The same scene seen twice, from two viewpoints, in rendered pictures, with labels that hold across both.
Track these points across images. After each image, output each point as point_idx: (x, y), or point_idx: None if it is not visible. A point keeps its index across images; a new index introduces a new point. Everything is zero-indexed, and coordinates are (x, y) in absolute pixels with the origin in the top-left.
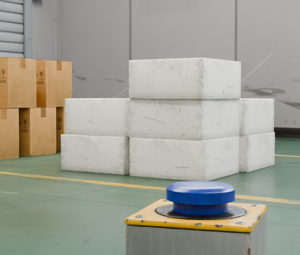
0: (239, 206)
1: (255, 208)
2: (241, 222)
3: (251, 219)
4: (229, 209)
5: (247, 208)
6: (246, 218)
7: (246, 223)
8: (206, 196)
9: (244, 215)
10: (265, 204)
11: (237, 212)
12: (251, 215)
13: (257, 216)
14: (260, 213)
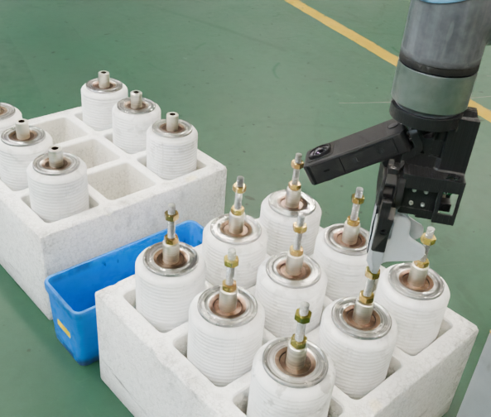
0: None
1: None
2: None
3: None
4: None
5: None
6: None
7: None
8: None
9: None
10: None
11: None
12: None
13: None
14: None
